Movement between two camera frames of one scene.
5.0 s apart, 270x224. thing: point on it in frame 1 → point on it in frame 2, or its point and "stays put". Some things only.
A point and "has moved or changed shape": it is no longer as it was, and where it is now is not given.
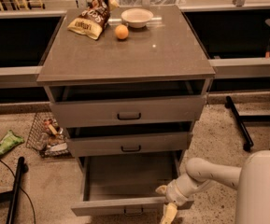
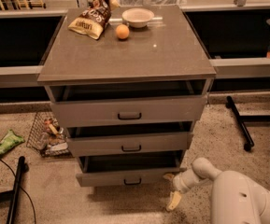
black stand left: [14, 196] stays put
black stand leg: [242, 119] stays put
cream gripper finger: [163, 189] → [168, 176]
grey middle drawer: [128, 139] stays put
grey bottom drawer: [126, 184] has moved or changed shape
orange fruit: [121, 32] stays put
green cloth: [9, 142] stays put
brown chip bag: [95, 17] stays put
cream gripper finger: [171, 211] → [175, 197]
